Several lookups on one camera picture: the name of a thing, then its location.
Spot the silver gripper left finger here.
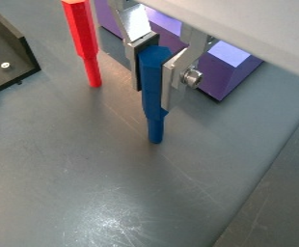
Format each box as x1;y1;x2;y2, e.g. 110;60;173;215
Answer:
109;0;161;91

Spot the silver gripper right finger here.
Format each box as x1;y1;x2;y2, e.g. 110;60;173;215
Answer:
162;25;220;111

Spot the blue peg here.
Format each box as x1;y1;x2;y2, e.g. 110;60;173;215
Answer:
138;45;172;144

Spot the purple base board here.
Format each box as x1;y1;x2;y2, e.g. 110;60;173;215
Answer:
94;0;262;100

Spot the red peg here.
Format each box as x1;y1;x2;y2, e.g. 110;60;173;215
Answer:
61;0;102;88

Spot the black angle bracket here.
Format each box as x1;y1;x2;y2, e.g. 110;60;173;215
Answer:
0;14;42;91

